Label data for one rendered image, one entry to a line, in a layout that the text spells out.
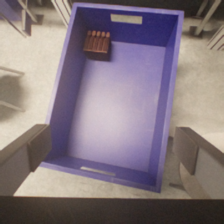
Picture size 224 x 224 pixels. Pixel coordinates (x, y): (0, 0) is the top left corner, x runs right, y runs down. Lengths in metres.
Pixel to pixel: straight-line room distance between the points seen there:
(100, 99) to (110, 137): 0.18
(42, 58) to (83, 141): 0.67
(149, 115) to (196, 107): 0.37
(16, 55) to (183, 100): 1.11
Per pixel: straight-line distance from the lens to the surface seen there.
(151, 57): 0.82
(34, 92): 1.15
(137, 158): 0.73
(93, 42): 0.77
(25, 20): 0.49
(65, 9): 1.01
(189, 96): 1.04
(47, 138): 0.16
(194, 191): 0.77
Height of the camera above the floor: 0.95
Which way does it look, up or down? 79 degrees down
